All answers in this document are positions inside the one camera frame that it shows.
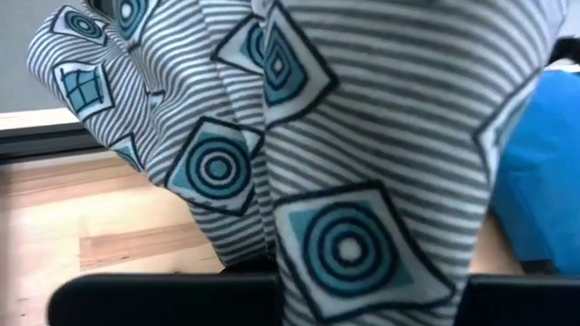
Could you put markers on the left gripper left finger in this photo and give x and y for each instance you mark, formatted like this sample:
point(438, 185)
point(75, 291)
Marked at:
point(158, 299)

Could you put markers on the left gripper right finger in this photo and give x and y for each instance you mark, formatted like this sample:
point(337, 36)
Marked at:
point(521, 303)

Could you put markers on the grey patterned hospital gown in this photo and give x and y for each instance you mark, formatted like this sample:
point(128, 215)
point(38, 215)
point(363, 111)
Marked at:
point(362, 136)

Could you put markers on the blue first aid pouch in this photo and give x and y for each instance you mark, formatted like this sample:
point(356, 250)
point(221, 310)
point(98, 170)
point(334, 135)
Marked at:
point(544, 181)

